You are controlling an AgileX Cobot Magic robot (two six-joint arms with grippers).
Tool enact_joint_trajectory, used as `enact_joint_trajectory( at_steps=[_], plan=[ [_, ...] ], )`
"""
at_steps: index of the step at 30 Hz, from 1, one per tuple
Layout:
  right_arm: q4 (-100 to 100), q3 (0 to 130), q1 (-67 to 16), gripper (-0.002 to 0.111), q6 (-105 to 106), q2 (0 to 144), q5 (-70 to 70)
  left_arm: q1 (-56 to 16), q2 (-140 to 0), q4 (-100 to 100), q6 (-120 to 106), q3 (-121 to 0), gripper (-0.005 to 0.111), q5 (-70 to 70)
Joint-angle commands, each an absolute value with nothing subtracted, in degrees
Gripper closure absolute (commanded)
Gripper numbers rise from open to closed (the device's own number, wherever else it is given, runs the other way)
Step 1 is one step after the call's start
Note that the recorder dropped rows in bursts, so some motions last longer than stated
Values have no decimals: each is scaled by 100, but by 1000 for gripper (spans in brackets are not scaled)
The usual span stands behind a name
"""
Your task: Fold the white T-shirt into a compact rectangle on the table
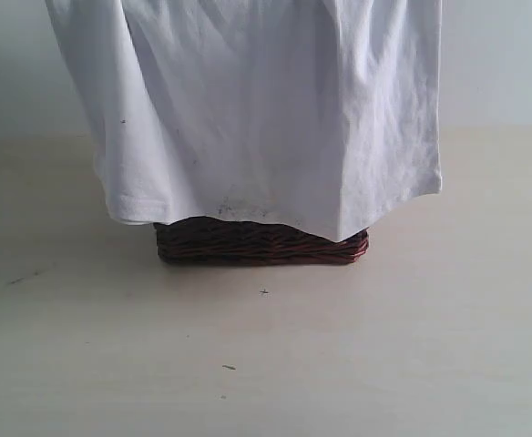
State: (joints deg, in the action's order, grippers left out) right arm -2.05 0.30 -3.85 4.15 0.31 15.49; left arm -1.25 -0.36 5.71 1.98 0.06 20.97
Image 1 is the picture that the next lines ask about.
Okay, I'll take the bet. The white t-shirt red lettering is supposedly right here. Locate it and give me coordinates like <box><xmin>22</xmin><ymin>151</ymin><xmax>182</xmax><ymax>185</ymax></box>
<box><xmin>46</xmin><ymin>0</ymin><xmax>442</xmax><ymax>242</ymax></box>

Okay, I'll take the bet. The dark red wicker basket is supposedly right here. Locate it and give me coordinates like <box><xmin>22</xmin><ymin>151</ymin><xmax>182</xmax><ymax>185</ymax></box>
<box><xmin>153</xmin><ymin>217</ymin><xmax>369</xmax><ymax>267</ymax></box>

